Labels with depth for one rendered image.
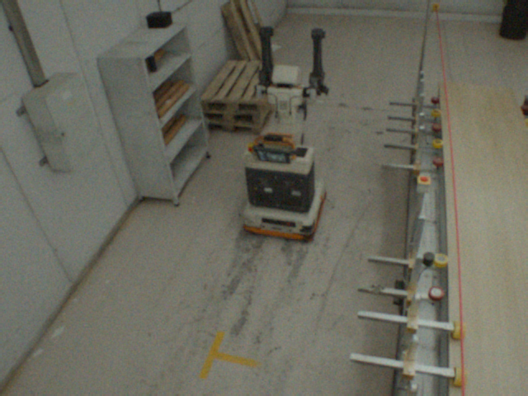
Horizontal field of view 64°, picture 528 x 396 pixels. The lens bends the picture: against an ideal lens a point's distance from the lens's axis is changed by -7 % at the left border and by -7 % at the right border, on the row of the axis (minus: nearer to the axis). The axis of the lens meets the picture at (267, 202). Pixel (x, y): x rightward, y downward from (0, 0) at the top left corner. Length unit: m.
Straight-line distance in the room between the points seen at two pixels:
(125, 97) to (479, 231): 2.96
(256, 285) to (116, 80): 2.07
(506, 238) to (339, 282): 1.39
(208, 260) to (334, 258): 1.08
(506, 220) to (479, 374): 1.13
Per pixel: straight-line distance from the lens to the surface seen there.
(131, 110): 4.07
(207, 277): 3.77
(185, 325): 3.51
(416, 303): 2.21
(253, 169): 3.65
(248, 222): 3.92
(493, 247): 2.84
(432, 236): 3.21
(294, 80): 3.59
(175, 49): 4.66
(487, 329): 2.43
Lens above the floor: 2.79
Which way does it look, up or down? 40 degrees down
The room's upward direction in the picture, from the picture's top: 5 degrees counter-clockwise
